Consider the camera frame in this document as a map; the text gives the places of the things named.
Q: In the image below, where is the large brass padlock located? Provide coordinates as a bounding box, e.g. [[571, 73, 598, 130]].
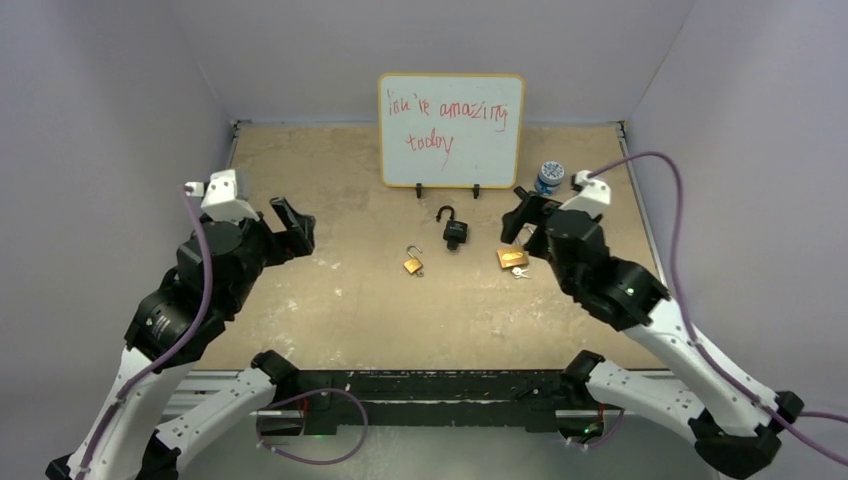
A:
[[496, 225, 534, 270]]

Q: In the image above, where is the black padlock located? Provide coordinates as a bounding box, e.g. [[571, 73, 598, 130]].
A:
[[436, 205, 468, 252]]

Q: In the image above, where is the small brass padlock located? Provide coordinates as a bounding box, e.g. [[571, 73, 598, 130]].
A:
[[403, 245, 424, 277]]

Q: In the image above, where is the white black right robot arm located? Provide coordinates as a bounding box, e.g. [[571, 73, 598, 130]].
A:
[[501, 187, 804, 479]]

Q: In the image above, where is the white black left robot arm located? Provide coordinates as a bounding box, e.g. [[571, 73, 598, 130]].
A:
[[45, 198, 316, 479]]

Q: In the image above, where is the blue white round tin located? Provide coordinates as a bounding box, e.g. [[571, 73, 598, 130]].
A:
[[534, 161, 566, 196]]

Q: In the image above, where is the yellow framed whiteboard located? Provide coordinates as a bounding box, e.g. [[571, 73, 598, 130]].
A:
[[377, 72, 525, 189]]

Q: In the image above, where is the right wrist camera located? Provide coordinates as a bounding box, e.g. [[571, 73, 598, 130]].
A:
[[558, 170, 612, 221]]

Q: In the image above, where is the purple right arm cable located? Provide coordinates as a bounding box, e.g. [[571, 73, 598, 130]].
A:
[[569, 150, 848, 468]]

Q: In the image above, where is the aluminium frame rail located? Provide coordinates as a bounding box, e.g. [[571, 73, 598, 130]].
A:
[[167, 124, 657, 416]]

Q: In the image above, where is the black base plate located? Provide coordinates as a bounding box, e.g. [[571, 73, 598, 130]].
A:
[[233, 369, 627, 437]]

